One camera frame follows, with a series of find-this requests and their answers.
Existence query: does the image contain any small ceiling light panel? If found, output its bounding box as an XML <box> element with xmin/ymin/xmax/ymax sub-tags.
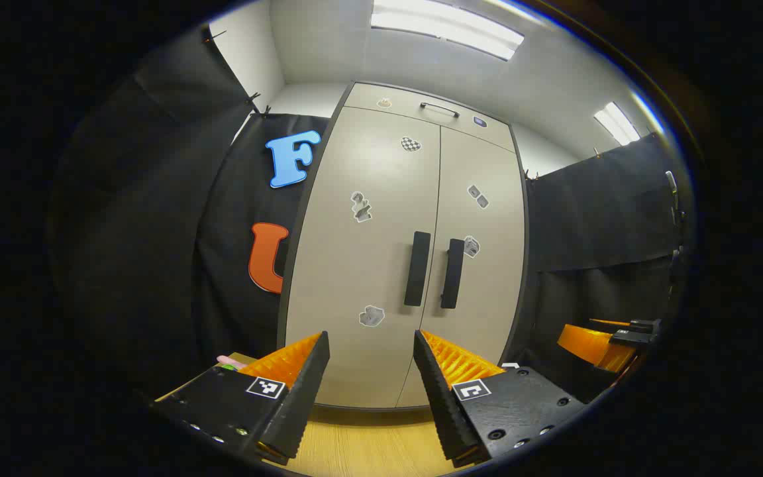
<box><xmin>593</xmin><ymin>101</ymin><xmax>642</xmax><ymax>146</ymax></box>

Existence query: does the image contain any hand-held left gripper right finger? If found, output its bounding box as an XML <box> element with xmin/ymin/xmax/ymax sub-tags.
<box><xmin>413</xmin><ymin>329</ymin><xmax>587</xmax><ymax>468</ymax></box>

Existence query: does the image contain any beige shoe cabinet door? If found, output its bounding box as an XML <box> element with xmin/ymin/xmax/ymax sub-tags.
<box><xmin>285</xmin><ymin>106</ymin><xmax>442</xmax><ymax>408</ymax></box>
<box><xmin>398</xmin><ymin>126</ymin><xmax>527</xmax><ymax>408</ymax></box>

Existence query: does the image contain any large ceiling light panel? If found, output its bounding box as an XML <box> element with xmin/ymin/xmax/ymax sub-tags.
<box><xmin>370</xmin><ymin>0</ymin><xmax>525</xmax><ymax>62</ymax></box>

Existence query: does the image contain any black backdrop cloth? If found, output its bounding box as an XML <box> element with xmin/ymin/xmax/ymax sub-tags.
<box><xmin>524</xmin><ymin>132</ymin><xmax>693</xmax><ymax>401</ymax></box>
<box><xmin>50</xmin><ymin>26</ymin><xmax>329</xmax><ymax>398</ymax></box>

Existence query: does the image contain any double-door shoe cabinet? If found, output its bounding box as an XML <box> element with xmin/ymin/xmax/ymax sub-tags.
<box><xmin>278</xmin><ymin>81</ymin><xmax>531</xmax><ymax>411</ymax></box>

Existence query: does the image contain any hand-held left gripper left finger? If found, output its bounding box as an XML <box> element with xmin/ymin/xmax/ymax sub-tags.
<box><xmin>150</xmin><ymin>331</ymin><xmax>331</xmax><ymax>466</ymax></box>

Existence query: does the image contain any black door handle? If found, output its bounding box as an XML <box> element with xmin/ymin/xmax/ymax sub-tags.
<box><xmin>403</xmin><ymin>231</ymin><xmax>432</xmax><ymax>307</ymax></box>
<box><xmin>440</xmin><ymin>238</ymin><xmax>466</xmax><ymax>310</ymax></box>

